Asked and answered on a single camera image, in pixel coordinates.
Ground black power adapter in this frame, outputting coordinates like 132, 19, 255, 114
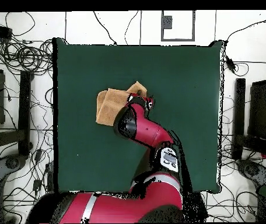
225, 55, 237, 73

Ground coiled black cables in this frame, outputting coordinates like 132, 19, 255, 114
0, 39, 53, 73

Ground dark green table cloth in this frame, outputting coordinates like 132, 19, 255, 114
52, 37, 225, 198

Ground small grey box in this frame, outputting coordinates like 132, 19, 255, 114
163, 15, 173, 30

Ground tan terry towel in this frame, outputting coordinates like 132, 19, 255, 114
95, 80, 148, 127

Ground grey chair base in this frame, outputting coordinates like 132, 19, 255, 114
0, 153, 27, 187
236, 159, 266, 187

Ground grey rectangular floor frame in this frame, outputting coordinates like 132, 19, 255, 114
160, 10, 195, 42

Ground black metal stand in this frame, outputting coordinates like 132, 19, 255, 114
0, 70, 34, 156
231, 78, 266, 162

